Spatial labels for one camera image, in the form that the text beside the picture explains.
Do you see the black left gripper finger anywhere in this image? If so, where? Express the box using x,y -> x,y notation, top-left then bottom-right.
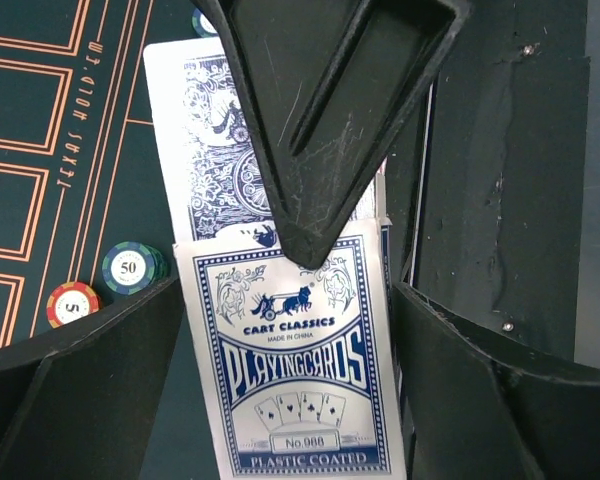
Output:
0,277 -> 184,479
199,0 -> 470,269
393,283 -> 600,479

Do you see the orange red poker chip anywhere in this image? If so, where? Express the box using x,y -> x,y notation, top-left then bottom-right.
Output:
46,281 -> 101,328

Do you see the green blue poker chip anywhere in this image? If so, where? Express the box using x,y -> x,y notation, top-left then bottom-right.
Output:
101,241 -> 170,295
191,7 -> 218,38

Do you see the blue back playing card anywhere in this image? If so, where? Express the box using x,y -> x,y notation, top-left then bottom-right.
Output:
142,37 -> 381,241

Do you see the blue playing card deck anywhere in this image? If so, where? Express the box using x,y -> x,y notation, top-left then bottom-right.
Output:
174,219 -> 406,479

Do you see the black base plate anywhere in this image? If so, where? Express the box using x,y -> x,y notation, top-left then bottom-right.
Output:
386,1 -> 590,360

